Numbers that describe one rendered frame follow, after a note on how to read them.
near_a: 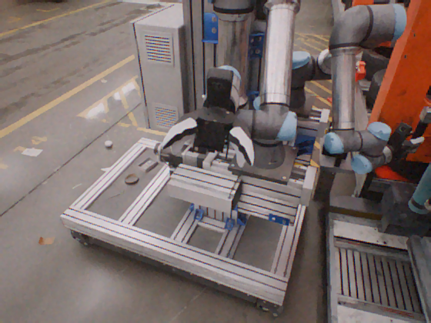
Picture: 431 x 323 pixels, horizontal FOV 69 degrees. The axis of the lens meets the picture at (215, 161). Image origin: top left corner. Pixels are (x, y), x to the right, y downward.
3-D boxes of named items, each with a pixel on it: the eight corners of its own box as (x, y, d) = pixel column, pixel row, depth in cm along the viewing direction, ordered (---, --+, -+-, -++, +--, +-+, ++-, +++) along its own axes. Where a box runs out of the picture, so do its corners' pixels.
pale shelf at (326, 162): (351, 174, 172) (352, 170, 170) (319, 169, 176) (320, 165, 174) (345, 133, 205) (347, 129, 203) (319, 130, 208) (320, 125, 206)
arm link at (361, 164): (369, 161, 111) (362, 180, 116) (389, 152, 115) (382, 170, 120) (352, 151, 116) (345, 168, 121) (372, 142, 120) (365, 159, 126)
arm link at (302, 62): (276, 78, 153) (280, 50, 145) (302, 76, 155) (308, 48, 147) (285, 88, 144) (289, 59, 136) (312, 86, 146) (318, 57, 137)
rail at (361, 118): (374, 194, 196) (386, 167, 182) (359, 191, 198) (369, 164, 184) (348, 58, 384) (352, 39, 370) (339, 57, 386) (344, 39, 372)
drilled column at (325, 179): (327, 202, 214) (342, 153, 188) (312, 200, 216) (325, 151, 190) (326, 192, 221) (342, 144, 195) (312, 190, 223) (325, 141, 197)
